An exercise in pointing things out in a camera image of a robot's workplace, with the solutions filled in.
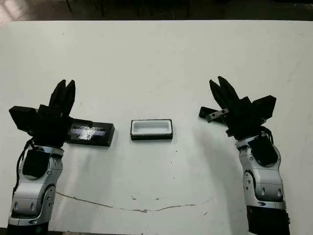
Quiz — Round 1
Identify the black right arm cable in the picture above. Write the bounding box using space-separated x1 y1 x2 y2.
259 124 275 147

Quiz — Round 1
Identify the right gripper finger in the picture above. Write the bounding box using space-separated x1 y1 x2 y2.
209 78 229 110
217 76 243 107

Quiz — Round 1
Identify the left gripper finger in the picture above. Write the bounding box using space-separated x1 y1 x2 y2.
62 78 76 117
48 79 68 110

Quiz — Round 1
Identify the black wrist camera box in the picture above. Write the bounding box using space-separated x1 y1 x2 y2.
251 94 277 121
8 105 40 135

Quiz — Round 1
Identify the black box base white insert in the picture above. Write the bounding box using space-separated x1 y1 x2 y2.
130 118 174 142

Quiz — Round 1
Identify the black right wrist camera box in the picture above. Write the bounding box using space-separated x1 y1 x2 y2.
251 94 277 121

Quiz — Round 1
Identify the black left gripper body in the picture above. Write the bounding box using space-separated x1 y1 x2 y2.
33 104 73 148

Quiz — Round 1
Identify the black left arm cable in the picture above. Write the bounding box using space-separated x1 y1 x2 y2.
14 137 35 191

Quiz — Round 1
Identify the black box with label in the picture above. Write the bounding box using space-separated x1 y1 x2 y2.
66 118 115 148

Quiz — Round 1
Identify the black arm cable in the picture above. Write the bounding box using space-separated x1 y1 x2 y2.
259 124 275 147
14 137 35 191

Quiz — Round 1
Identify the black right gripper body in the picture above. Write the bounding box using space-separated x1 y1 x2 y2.
206 96 266 141

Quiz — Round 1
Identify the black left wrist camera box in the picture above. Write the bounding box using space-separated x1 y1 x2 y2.
8 105 40 135

